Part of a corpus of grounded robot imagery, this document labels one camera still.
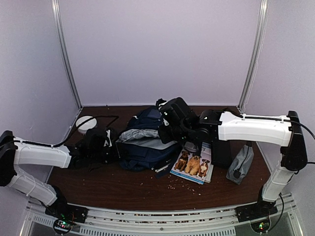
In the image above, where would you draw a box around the dog picture book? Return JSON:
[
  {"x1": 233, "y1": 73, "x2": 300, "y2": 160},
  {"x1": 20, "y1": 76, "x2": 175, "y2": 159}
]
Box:
[{"x1": 170, "y1": 142, "x2": 212, "y2": 185}]

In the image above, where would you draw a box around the navy blue backpack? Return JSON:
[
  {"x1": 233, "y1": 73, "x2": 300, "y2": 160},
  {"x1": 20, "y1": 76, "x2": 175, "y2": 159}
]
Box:
[{"x1": 116, "y1": 106, "x2": 182, "y2": 172}]

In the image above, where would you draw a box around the black case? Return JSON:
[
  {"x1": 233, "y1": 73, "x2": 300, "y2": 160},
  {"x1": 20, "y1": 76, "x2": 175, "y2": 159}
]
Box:
[{"x1": 211, "y1": 141, "x2": 232, "y2": 169}]

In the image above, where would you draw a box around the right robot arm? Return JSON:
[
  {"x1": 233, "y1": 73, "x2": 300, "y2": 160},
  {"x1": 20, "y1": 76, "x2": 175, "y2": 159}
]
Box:
[{"x1": 156, "y1": 97, "x2": 308, "y2": 217}]

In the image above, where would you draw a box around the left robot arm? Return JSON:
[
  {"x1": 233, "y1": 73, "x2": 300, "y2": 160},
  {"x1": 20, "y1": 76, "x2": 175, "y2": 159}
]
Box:
[{"x1": 0, "y1": 128, "x2": 117, "y2": 220}]

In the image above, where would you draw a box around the white patterned bowl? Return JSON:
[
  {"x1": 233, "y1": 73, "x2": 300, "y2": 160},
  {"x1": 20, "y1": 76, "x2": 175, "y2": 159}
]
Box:
[{"x1": 75, "y1": 116, "x2": 97, "y2": 135}]

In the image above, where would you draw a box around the black notebook under backpack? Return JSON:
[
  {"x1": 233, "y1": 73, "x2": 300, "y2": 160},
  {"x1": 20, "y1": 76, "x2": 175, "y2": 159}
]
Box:
[{"x1": 155, "y1": 162, "x2": 174, "y2": 173}]

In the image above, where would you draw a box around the grey hardcover book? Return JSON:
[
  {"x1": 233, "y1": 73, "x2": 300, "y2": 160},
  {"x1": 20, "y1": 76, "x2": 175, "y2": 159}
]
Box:
[{"x1": 204, "y1": 164, "x2": 214, "y2": 183}]

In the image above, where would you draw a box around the grey zip pouch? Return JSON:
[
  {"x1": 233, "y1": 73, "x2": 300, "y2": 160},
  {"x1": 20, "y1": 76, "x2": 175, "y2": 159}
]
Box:
[{"x1": 226, "y1": 141, "x2": 254, "y2": 185}]

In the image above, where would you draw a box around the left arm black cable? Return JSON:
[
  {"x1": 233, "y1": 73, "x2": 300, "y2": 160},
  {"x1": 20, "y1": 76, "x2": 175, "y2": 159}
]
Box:
[{"x1": 14, "y1": 115, "x2": 119, "y2": 148}]

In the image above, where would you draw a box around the front aluminium rail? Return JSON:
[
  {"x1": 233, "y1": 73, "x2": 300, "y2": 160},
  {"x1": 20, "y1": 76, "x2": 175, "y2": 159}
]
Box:
[{"x1": 20, "y1": 194, "x2": 304, "y2": 236}]

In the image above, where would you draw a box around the right aluminium frame post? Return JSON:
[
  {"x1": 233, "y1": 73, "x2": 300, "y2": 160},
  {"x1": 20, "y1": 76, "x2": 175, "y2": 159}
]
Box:
[{"x1": 238, "y1": 0, "x2": 269, "y2": 113}]

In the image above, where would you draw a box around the aluminium frame post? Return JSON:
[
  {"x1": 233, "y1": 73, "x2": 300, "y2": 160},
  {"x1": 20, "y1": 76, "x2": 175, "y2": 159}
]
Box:
[
  {"x1": 238, "y1": 0, "x2": 269, "y2": 113},
  {"x1": 51, "y1": 0, "x2": 82, "y2": 109}
]

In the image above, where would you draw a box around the left aluminium frame post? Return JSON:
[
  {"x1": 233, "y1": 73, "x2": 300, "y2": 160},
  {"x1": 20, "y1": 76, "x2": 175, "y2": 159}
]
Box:
[{"x1": 51, "y1": 0, "x2": 82, "y2": 109}]

